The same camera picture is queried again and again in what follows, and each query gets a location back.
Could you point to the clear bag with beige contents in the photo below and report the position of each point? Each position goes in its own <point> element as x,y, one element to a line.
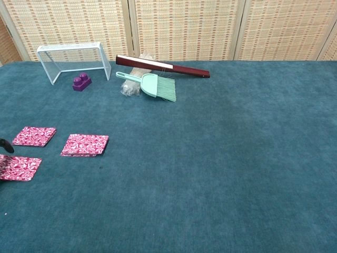
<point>130,88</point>

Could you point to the woven bamboo screen panel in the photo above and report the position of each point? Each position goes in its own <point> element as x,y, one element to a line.
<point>284,26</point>
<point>187,26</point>
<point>8,42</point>
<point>68,21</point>
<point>331,51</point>

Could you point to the mint green hand brush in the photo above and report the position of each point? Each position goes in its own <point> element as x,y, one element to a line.
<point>150,84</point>

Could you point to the dark red folded fan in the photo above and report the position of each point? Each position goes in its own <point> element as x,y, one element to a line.
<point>184,69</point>

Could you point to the purple toy building brick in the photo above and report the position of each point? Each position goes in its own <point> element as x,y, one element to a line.
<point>80,83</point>

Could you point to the grey black left robot hand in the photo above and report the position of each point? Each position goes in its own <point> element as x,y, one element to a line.
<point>6,145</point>

